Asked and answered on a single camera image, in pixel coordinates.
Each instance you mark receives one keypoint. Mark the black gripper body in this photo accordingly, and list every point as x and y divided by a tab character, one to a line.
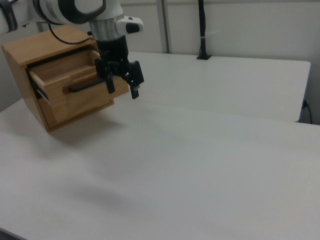
111	50

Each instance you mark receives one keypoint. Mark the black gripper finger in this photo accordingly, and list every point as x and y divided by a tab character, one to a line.
136	75
111	86

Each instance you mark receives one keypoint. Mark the wooden drawer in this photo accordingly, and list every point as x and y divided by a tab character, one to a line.
62	82

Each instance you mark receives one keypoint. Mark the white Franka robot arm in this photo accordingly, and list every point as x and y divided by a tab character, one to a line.
62	10

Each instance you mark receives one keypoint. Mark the wooden drawer cabinet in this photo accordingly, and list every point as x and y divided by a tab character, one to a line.
37	50

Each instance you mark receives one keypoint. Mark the grey partition post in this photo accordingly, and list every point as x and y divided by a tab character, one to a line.
165	25

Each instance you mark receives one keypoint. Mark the black camera pole with base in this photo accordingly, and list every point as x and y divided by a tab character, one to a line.
203	30

